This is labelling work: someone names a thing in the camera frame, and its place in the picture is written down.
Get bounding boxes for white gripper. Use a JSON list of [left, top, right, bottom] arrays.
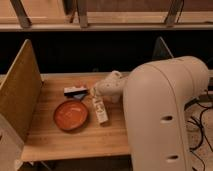
[[90, 70, 127, 103]]

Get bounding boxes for white plastic bottle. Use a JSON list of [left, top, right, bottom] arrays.
[[92, 97, 108, 124]]

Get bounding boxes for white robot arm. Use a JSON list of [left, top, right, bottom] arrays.
[[92, 56, 209, 171]]

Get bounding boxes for black and white sponge block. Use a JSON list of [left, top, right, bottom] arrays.
[[64, 86, 88, 99]]

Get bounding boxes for orange round plate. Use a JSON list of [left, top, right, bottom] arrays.
[[53, 100, 88, 131]]

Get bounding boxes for left wooden divider panel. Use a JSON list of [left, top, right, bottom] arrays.
[[0, 39, 42, 140]]

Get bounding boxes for right divider panel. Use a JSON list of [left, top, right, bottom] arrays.
[[152, 37, 173, 61]]

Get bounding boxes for black floor cables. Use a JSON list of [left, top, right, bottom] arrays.
[[184, 66, 213, 171]]

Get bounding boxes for wooden shelf rail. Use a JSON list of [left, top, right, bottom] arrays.
[[0, 0, 213, 31]]

